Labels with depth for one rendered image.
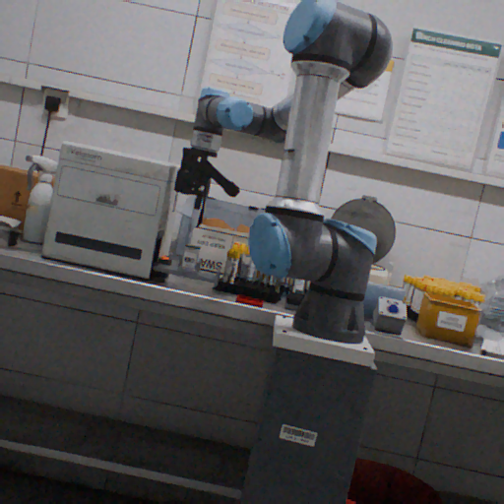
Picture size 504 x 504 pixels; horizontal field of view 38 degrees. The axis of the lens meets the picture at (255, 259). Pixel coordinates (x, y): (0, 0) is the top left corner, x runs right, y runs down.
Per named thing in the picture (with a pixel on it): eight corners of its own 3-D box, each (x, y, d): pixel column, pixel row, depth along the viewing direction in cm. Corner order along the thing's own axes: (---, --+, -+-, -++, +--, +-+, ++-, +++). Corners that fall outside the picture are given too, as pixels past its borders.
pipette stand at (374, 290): (358, 320, 191) (367, 283, 190) (358, 315, 198) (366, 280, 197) (397, 328, 190) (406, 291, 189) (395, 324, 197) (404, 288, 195)
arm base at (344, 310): (359, 348, 141) (370, 299, 140) (284, 329, 144) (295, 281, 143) (366, 337, 156) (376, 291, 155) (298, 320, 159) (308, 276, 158)
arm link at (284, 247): (333, 286, 140) (382, 6, 139) (267, 278, 133) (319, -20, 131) (299, 279, 151) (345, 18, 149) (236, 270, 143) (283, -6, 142)
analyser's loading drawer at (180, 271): (136, 270, 183) (140, 250, 182) (142, 267, 189) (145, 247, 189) (216, 286, 182) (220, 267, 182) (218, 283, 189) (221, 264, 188)
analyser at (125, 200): (39, 258, 182) (60, 140, 179) (71, 248, 210) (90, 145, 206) (158, 283, 182) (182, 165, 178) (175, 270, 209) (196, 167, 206)
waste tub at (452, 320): (420, 336, 186) (429, 298, 185) (414, 326, 199) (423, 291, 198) (472, 347, 185) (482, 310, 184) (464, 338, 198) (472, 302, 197)
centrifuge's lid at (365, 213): (337, 188, 232) (338, 192, 240) (319, 264, 232) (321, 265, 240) (404, 202, 229) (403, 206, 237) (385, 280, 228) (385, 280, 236)
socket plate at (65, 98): (39, 113, 241) (44, 87, 240) (40, 113, 242) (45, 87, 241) (65, 118, 241) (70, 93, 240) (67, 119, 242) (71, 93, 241)
